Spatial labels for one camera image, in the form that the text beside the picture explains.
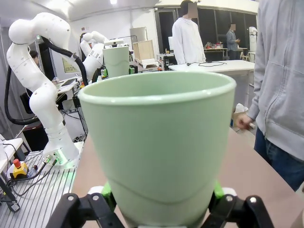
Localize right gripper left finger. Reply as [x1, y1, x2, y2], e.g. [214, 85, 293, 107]
[46, 181, 124, 228]

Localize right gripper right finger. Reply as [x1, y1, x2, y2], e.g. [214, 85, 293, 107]
[201, 180, 276, 228]

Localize pale green cup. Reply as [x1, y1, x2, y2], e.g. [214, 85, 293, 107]
[77, 70, 237, 226]
[102, 45, 130, 78]

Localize collaborator's right forearm grey sleeve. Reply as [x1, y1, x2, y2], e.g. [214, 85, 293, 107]
[247, 71, 266, 122]

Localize collaborator's right hand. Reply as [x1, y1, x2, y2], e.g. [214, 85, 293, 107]
[237, 114, 254, 130]

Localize wooden crate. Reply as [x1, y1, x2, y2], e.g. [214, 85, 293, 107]
[132, 39, 155, 60]

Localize white panel board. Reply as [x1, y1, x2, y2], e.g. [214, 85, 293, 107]
[129, 27, 148, 46]

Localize person in white hoodie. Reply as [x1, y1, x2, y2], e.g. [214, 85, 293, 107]
[171, 0, 207, 65]

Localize seated dark-haired person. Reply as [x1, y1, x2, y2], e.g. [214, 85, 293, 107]
[29, 50, 39, 66]

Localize yellow red emergency stop button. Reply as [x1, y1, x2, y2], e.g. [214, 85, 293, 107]
[10, 158, 29, 179]

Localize cardboard box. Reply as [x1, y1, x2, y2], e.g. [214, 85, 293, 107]
[231, 110, 249, 129]

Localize white table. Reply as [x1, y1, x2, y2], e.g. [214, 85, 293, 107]
[168, 59, 256, 100]

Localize person in plaid shirt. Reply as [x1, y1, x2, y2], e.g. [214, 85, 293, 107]
[225, 23, 241, 60]

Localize white tissue paper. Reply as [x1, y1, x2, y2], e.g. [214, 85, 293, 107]
[234, 103, 249, 114]

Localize small white desk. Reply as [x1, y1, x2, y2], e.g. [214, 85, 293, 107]
[0, 136, 24, 171]

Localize white cylindrical machine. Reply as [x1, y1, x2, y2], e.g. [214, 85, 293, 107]
[248, 26, 257, 53]

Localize collaborator's grey hoodie torso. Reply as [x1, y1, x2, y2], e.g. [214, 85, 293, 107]
[247, 0, 304, 162]

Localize black corrugated cable conduit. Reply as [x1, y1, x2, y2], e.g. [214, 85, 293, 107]
[4, 35, 89, 126]

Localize aluminium base plate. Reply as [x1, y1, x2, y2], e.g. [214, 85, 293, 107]
[0, 142, 84, 228]

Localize black cable at table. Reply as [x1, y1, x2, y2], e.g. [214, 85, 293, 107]
[187, 60, 230, 67]

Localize black clamp bracket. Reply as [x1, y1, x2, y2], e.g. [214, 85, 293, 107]
[0, 175, 20, 213]

